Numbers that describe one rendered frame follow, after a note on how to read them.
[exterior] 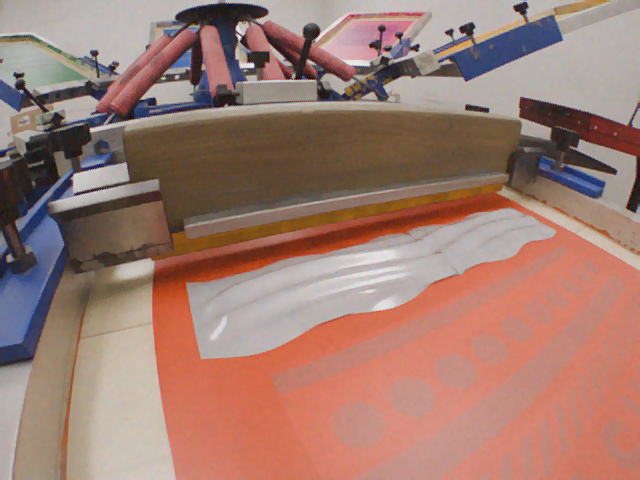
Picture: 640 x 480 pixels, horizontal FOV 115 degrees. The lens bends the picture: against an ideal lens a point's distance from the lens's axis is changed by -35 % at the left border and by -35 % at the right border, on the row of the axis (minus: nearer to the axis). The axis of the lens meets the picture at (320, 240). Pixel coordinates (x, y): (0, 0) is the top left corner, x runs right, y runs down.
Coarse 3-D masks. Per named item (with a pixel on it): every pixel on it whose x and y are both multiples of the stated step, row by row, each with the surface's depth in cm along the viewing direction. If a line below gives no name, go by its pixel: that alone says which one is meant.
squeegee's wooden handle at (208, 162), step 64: (128, 128) 16; (192, 128) 17; (256, 128) 19; (320, 128) 21; (384, 128) 23; (448, 128) 26; (512, 128) 31; (192, 192) 19; (256, 192) 21; (320, 192) 24
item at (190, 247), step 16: (464, 192) 33; (480, 192) 34; (368, 208) 28; (384, 208) 29; (400, 208) 29; (288, 224) 25; (304, 224) 25; (320, 224) 26; (208, 240) 22; (224, 240) 23; (240, 240) 23; (160, 256) 21
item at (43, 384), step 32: (544, 192) 35; (576, 192) 31; (608, 224) 27; (64, 288) 14; (64, 320) 13; (64, 352) 12; (0, 384) 7; (32, 384) 8; (64, 384) 11; (0, 416) 6; (32, 416) 7; (64, 416) 10; (0, 448) 5; (32, 448) 7; (64, 448) 9
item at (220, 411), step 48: (288, 240) 25; (336, 240) 26; (432, 288) 20; (192, 336) 16; (336, 336) 16; (192, 384) 13; (240, 384) 13; (192, 432) 11; (240, 432) 11; (288, 432) 11
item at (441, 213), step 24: (384, 216) 30; (408, 216) 30; (432, 216) 30; (456, 216) 30; (552, 240) 26; (576, 240) 27; (480, 264) 23; (504, 264) 23; (600, 264) 22; (624, 264) 22
